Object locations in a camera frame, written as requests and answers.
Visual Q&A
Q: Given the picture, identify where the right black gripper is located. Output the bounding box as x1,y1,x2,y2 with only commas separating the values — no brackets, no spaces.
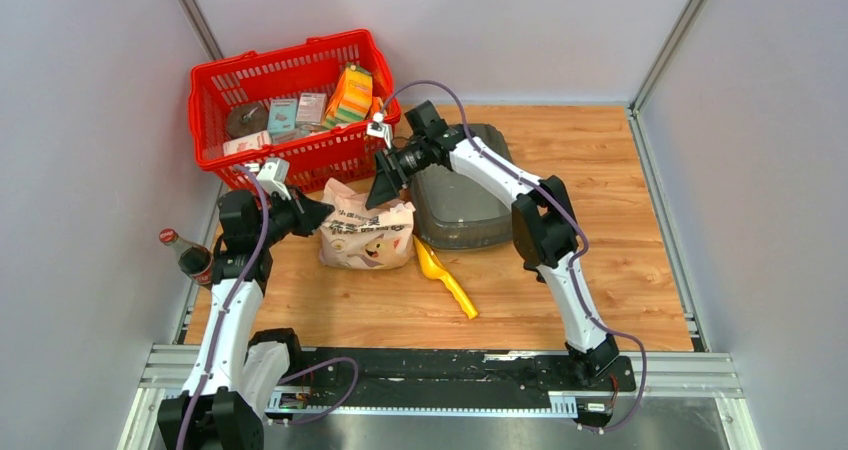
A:
368,138,432,209

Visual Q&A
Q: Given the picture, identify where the grey plastic litter box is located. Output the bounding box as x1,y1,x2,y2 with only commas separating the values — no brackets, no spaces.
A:
409,164,512,250

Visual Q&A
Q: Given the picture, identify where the pink small box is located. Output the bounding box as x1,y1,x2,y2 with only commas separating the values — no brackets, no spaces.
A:
296,92,327,125

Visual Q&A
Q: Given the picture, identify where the cola bottle red cap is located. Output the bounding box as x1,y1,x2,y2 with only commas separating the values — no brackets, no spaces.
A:
159,228,214,289

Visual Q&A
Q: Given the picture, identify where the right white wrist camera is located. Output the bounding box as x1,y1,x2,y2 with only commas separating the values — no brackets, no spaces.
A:
366,112,394,149

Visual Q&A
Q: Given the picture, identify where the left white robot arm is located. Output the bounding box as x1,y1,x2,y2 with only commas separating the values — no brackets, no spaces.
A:
157,187,334,449

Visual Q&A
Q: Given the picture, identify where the white pink flat box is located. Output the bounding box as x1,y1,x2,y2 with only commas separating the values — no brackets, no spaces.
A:
222,130,272,156

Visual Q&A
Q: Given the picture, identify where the brown round disc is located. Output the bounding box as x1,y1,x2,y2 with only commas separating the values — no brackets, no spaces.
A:
225,103,268,139

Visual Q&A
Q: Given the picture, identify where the red plastic shopping basket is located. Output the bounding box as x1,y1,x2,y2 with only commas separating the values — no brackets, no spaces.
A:
188,29,395,193

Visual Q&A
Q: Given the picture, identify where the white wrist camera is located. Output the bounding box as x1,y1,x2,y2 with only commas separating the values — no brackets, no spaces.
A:
246,158,292,200
366,112,394,149

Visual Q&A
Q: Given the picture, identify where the orange sponge pack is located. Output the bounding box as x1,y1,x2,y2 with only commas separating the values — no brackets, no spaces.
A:
322,62,374,130

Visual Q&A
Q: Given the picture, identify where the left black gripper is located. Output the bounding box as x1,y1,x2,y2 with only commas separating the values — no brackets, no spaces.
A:
254,185,335,248

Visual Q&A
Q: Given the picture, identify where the cat litter bag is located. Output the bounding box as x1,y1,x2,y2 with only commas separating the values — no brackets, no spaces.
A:
319,179,415,270

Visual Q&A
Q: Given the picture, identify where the teal small box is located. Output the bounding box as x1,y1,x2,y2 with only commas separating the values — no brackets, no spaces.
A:
267,98,298,137

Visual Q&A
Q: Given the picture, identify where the yellow plastic scoop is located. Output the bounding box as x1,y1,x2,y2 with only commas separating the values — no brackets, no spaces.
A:
413,236,479,320

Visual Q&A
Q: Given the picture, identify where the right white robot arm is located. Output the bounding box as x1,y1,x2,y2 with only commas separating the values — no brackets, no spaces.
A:
366,101,619,389

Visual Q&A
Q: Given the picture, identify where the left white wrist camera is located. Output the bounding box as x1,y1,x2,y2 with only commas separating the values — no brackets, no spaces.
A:
246,158,292,200

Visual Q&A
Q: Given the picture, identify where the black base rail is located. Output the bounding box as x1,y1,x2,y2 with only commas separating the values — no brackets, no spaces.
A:
266,347,639,420

